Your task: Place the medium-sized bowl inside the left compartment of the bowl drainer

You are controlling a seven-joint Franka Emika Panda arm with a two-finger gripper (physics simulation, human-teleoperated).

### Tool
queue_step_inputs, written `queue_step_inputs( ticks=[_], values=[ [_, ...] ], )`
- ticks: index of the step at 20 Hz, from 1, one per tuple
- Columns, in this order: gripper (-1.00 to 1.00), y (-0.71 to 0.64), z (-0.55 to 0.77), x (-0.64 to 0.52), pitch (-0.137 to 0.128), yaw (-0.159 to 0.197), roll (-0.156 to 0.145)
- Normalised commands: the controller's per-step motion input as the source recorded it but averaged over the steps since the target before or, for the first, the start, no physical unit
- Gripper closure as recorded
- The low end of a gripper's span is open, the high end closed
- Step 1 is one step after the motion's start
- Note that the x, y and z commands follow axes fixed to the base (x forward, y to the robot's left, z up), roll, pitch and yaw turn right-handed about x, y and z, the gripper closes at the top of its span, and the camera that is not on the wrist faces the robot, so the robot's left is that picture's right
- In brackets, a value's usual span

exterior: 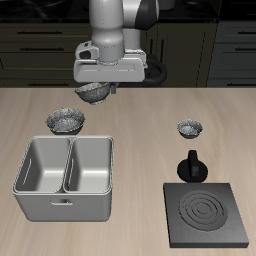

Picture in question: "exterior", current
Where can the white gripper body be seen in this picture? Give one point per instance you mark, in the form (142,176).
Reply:
(110,71)

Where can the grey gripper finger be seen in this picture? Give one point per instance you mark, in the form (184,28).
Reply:
(114,87)

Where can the medium grey speckled bowl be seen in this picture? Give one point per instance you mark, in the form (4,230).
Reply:
(93,93)

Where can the large grey speckled bowl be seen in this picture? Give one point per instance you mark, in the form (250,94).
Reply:
(65,121)

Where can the small grey speckled bowl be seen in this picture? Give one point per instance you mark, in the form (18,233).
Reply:
(189,129)

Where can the dark olive kitchen cupboard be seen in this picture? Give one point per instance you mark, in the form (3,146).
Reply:
(40,56)

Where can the black kitchen countertop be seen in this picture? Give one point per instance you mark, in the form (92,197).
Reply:
(43,11)

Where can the round black knob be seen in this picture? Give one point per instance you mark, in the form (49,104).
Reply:
(192,170)

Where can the dark grey kitchen cupboard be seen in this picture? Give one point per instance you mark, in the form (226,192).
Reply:
(233,56)

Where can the white two-bin basket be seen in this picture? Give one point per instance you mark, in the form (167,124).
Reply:
(66,203)

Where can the dark grey stove plate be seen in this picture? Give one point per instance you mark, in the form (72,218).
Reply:
(203,213)

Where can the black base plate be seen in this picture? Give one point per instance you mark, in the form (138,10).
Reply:
(159,71)

